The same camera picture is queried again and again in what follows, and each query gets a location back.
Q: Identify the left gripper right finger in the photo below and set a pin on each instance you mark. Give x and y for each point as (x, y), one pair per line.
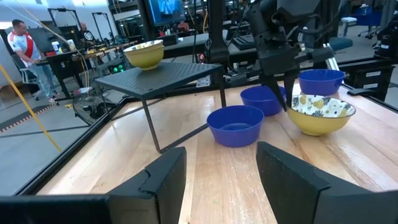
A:
(295, 193)

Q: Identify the black vertical metal post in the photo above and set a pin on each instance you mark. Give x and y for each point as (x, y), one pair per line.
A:
(216, 31)

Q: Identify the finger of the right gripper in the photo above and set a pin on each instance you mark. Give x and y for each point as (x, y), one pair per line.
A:
(275, 88)
(289, 88)

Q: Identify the yellow pear-pattern ceramic bowl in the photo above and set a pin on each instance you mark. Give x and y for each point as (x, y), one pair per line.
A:
(317, 124)
(144, 57)

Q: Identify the person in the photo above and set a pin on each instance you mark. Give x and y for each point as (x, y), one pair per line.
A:
(25, 46)
(86, 35)

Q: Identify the black work desk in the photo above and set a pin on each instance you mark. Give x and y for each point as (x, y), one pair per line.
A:
(62, 60)

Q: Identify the black perforated metal riser shelf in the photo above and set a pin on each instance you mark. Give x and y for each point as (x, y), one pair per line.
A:
(161, 79)

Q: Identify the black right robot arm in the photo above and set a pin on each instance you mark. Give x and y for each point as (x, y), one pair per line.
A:
(280, 18)

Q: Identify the blue office chair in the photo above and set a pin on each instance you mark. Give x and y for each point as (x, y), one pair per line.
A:
(368, 17)

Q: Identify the black floor fan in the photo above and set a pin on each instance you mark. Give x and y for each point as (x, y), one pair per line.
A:
(90, 109)

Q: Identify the blue plastic bowl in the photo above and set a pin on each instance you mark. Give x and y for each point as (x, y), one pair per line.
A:
(233, 133)
(258, 102)
(320, 85)

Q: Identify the blue round stool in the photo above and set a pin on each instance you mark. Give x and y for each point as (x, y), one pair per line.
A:
(340, 43)

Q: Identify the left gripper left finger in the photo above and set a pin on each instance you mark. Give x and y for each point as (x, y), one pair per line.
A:
(161, 186)

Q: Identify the black flat screen monitor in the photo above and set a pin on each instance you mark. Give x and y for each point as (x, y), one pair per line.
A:
(166, 9)

